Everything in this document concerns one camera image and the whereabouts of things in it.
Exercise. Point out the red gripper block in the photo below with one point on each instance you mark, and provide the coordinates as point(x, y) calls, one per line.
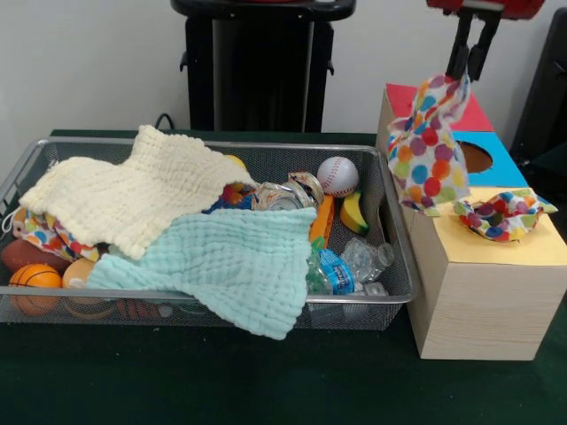
point(522, 9)

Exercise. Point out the colourful dotted cloth bag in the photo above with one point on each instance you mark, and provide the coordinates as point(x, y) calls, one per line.
point(505, 217)
point(48, 237)
point(429, 155)

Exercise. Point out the cream waffle cloth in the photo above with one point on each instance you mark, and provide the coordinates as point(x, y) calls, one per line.
point(133, 195)

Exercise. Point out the wooden box with three holes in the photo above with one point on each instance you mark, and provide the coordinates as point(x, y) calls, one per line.
point(478, 310)

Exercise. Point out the black upright panel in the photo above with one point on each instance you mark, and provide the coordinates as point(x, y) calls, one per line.
point(545, 88)

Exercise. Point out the dark green table cloth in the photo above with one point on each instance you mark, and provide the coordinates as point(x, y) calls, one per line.
point(553, 161)
point(177, 380)

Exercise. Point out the white baseball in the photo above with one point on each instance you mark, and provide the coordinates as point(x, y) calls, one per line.
point(339, 176)

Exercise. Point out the yellow foam banana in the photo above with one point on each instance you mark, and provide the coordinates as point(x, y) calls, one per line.
point(352, 214)

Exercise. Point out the crushed printed can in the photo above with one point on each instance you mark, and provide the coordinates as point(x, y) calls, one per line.
point(310, 183)

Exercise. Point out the orange toy carrot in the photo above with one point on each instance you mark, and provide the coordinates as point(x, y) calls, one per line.
point(322, 221)

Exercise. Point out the clear crushed bottle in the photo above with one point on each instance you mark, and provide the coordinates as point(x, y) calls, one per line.
point(365, 261)

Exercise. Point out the crushed silver can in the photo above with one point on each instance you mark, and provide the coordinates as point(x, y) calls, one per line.
point(277, 201)

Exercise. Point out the crushed bottle with blue label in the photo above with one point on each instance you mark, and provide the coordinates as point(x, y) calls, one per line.
point(336, 270)

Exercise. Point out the mint waffle cloth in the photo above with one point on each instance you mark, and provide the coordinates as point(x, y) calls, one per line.
point(221, 265)

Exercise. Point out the peach foam ball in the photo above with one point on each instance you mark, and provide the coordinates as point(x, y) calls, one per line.
point(77, 270)

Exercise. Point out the small brown football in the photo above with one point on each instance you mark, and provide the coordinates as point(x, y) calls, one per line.
point(26, 254)

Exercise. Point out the small orange basketball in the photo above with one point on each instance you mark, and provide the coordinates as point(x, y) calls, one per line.
point(34, 279)

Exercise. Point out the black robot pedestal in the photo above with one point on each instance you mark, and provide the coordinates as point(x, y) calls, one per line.
point(257, 88)

